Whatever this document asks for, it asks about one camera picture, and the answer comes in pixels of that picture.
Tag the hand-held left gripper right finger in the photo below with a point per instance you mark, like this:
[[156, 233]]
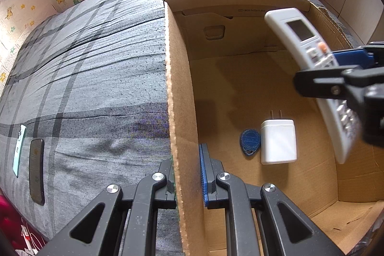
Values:
[[204, 178]]

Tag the blue key fob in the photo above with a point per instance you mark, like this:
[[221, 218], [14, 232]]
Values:
[[249, 140]]

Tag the black phone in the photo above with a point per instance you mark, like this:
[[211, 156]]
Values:
[[36, 172]]

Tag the large white charger plug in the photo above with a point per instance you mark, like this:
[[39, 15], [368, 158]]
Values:
[[277, 142]]

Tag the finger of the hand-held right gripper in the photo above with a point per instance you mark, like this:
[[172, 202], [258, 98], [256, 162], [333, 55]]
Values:
[[351, 56], [318, 82]]

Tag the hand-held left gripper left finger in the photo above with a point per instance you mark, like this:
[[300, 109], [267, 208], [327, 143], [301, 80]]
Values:
[[144, 199]]

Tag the teal cased phone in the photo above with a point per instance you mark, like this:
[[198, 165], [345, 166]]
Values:
[[18, 154]]

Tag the cardboard box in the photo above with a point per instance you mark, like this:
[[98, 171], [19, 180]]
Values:
[[234, 79]]

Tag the grey plaid bed sheet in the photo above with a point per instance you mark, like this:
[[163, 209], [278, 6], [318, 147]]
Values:
[[90, 64]]

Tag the white remote control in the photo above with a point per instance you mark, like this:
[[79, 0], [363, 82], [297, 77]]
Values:
[[288, 31]]

